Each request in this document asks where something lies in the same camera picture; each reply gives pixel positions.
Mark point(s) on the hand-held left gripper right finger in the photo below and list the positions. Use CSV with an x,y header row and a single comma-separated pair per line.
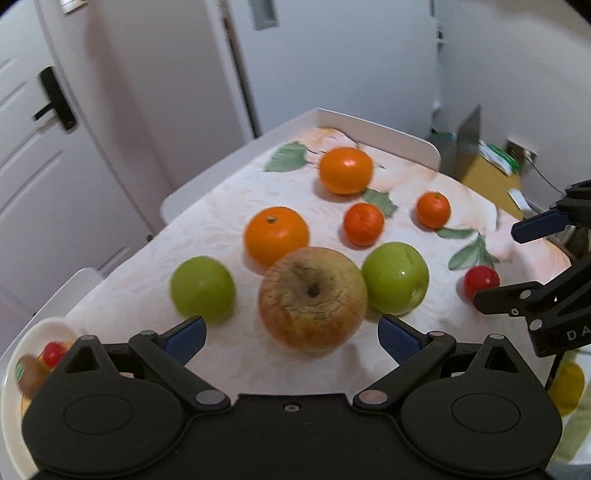
x,y
398,336

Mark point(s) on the brown kiwi with sticker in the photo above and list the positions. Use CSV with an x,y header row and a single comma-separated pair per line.
x,y
30,376

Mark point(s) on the white panelled door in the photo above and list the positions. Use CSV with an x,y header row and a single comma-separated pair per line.
x,y
46,194

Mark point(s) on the small tangerine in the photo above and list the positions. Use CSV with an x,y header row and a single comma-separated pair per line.
x,y
433,210
363,225

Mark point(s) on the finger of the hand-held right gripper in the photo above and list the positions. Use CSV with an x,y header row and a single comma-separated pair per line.
x,y
538,226
508,297

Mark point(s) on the grey flat panel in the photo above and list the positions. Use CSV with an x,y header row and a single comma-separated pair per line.
x,y
465,145

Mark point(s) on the green apple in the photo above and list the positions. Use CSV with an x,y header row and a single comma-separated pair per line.
x,y
395,277
202,288

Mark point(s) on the red cherry tomato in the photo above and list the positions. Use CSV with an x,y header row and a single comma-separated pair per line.
x,y
53,353
481,279

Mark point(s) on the green and white packet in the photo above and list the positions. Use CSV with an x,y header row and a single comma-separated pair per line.
x,y
499,158

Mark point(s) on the white rimmed table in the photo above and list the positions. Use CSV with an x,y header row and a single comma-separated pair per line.
x,y
378,134

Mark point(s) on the white wall switch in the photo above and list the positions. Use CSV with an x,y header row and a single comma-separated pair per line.
x,y
74,4

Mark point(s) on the white bowl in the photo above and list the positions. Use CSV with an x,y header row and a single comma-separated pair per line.
x,y
11,438

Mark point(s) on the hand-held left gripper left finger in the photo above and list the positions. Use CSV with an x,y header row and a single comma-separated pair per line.
x,y
187,338

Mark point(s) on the large yellow-red apple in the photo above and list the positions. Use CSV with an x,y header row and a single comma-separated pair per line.
x,y
312,300

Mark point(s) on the white wall socket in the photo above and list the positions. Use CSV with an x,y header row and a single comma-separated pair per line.
x,y
521,148

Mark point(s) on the yellow fruit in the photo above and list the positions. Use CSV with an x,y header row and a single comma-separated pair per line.
x,y
25,406

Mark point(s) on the floral tablecloth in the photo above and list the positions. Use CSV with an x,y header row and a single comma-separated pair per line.
x,y
207,207

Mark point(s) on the large orange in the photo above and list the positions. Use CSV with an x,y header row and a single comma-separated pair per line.
x,y
276,235
346,170

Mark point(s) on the white paper piece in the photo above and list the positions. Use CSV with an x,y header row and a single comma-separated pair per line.
x,y
519,199

